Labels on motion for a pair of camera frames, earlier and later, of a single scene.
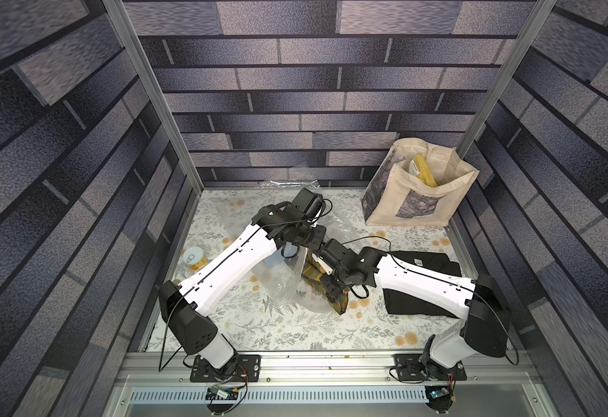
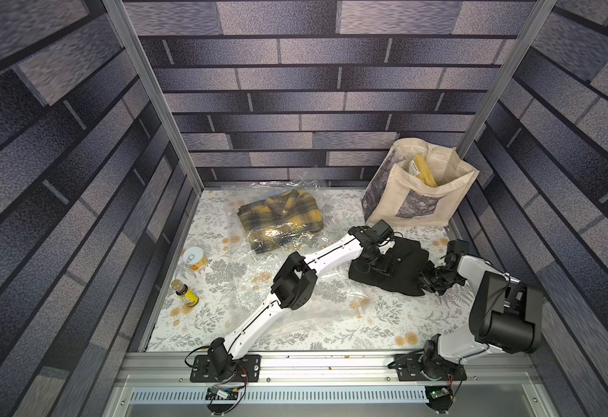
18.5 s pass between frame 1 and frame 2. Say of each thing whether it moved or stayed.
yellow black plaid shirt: moved
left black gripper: moved
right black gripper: moved
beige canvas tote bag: stayed
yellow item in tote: stayed
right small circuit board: stayed
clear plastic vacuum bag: moved
